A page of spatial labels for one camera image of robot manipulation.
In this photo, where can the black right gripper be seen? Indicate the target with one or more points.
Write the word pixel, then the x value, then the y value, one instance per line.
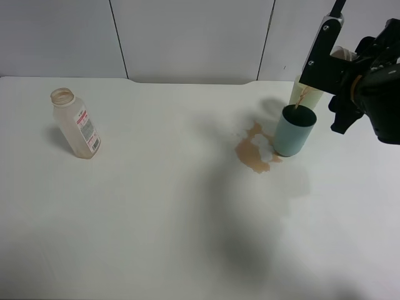
pixel 371 85

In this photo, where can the blue sleeved paper cup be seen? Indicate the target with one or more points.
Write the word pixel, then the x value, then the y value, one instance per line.
pixel 343 53

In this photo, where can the clear plastic drink bottle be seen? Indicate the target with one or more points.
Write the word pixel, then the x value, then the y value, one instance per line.
pixel 72 116

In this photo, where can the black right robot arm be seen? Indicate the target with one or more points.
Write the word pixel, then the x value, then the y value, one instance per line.
pixel 369 86

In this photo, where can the pale yellow plastic cup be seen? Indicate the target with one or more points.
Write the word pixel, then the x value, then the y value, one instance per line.
pixel 309 95

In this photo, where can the teal plastic cup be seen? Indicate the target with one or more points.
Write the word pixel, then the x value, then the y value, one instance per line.
pixel 293 129

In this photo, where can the brown spilled drink puddle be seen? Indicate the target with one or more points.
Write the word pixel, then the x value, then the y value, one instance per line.
pixel 256 150

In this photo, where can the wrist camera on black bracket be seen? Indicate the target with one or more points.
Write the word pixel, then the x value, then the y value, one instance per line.
pixel 322 71

